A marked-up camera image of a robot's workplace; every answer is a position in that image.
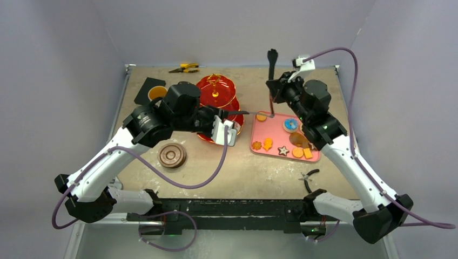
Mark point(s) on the white mug with tea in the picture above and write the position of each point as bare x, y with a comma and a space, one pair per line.
156, 92

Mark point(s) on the black handled pliers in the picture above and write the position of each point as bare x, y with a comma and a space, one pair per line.
305, 177

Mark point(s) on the round orange cookie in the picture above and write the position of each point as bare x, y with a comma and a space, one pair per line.
261, 117

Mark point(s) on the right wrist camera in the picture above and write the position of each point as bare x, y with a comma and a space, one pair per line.
302, 64

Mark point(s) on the yellow black pliers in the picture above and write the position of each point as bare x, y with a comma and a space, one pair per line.
187, 68

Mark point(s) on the red three-tier cake stand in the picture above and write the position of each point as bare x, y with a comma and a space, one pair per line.
218, 91

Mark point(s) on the pink serving tray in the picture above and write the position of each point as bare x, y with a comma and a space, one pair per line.
273, 128

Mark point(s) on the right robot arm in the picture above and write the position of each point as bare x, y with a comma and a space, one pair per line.
379, 209

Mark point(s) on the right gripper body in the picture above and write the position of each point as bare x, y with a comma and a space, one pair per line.
275, 86

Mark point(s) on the square cracker cookie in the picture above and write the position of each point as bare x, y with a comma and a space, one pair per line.
308, 154

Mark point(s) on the metal tongs black tips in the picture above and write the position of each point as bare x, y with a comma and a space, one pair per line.
272, 56

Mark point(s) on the black base frame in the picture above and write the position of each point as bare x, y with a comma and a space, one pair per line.
288, 216

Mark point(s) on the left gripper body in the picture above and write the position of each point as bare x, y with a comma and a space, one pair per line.
204, 119

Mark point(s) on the aluminium rail frame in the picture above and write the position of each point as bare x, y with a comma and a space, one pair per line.
244, 175

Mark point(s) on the orange fish cookie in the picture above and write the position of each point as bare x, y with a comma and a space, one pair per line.
268, 143

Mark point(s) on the brown croissant pastry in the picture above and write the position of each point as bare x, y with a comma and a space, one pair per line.
299, 140

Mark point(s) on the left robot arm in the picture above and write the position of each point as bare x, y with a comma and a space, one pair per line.
87, 195

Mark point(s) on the black square mat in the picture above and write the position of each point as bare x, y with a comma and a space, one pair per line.
143, 97

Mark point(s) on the blue frosted donut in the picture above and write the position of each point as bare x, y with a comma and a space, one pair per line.
291, 125

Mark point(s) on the white star cookie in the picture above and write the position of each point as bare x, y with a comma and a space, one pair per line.
283, 151

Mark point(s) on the orange flower cookie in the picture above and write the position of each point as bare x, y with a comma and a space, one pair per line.
256, 145

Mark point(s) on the round cracker cookie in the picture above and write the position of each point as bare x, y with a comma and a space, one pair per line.
298, 152

